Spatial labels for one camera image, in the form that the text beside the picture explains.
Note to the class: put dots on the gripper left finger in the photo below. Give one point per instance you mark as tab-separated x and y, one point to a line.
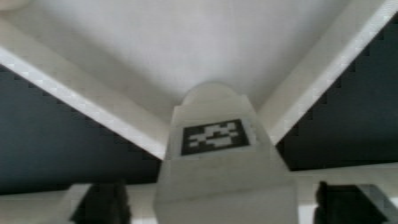
94	204

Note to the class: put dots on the white square table top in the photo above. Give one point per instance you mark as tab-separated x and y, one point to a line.
119	53

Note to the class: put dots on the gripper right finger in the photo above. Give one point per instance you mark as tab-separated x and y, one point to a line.
352	204

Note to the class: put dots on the white table leg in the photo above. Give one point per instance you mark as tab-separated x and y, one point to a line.
224	181

